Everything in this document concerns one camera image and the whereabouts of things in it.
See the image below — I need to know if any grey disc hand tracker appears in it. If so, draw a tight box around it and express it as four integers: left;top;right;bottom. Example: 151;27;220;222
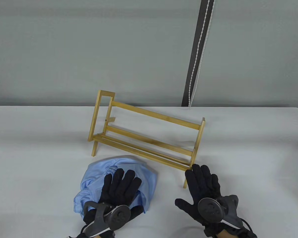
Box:
84;201;131;236
198;195;244;230

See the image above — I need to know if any person's right hand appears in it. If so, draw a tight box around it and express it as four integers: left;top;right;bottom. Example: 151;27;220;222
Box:
175;164;237;231

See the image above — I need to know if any wooden book rack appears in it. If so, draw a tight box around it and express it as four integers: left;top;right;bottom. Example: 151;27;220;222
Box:
87;90;206;189

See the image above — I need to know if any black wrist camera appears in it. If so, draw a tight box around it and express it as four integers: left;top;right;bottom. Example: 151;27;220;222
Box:
204;230;223;238

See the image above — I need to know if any person's left hand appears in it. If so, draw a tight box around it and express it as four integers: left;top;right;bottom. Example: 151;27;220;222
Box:
83;169;144;225

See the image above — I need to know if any light blue long-sleeve shirt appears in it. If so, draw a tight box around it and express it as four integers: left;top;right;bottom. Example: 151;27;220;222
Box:
73;155;158;214

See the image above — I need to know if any white beaded cord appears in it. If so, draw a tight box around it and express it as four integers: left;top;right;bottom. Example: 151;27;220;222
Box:
189;0;213;108

